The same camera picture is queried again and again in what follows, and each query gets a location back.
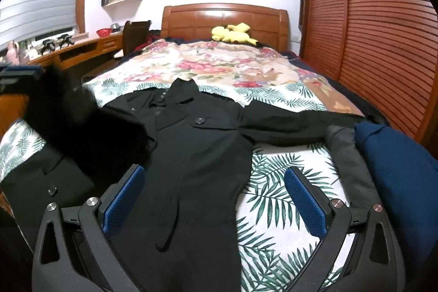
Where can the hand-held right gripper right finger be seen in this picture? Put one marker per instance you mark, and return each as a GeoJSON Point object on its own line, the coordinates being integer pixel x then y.
{"type": "Point", "coordinates": [306, 199]}

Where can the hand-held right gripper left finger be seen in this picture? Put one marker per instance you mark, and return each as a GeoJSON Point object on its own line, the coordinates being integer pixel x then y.
{"type": "Point", "coordinates": [125, 196]}

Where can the black coat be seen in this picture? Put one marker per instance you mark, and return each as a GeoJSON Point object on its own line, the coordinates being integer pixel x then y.
{"type": "Point", "coordinates": [198, 158]}

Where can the person's left forearm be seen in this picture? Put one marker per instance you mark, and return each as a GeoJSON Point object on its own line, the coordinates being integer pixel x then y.
{"type": "Point", "coordinates": [85, 127]}

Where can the pink jug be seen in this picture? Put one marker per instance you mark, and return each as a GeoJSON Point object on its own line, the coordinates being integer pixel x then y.
{"type": "Point", "coordinates": [13, 52]}

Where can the bed with leaf-print cover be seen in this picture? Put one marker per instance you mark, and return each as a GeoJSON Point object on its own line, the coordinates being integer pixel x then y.
{"type": "Point", "coordinates": [273, 189]}

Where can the black device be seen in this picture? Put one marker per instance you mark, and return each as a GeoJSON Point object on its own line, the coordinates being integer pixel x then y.
{"type": "Point", "coordinates": [65, 40]}
{"type": "Point", "coordinates": [45, 47]}

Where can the grey garment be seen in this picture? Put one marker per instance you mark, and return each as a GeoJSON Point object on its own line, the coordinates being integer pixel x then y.
{"type": "Point", "coordinates": [352, 158]}

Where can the wooden desk cabinet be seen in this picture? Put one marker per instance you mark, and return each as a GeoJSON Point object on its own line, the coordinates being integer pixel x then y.
{"type": "Point", "coordinates": [102, 45]}

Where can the red bowl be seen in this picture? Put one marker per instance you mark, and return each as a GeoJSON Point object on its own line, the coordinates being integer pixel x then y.
{"type": "Point", "coordinates": [103, 33]}

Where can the blue garment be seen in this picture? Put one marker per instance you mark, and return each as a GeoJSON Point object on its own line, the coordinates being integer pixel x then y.
{"type": "Point", "coordinates": [403, 175]}

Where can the dark chair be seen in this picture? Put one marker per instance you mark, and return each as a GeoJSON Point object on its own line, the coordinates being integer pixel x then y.
{"type": "Point", "coordinates": [135, 35]}

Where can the wooden louvered wardrobe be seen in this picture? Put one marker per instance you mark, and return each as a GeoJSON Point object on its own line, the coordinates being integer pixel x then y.
{"type": "Point", "coordinates": [376, 39]}

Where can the yellow plush toy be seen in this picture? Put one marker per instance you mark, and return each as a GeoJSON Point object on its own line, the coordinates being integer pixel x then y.
{"type": "Point", "coordinates": [229, 35]}

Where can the wooden bed headboard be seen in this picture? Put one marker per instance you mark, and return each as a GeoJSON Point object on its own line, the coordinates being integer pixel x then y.
{"type": "Point", "coordinates": [205, 21]}

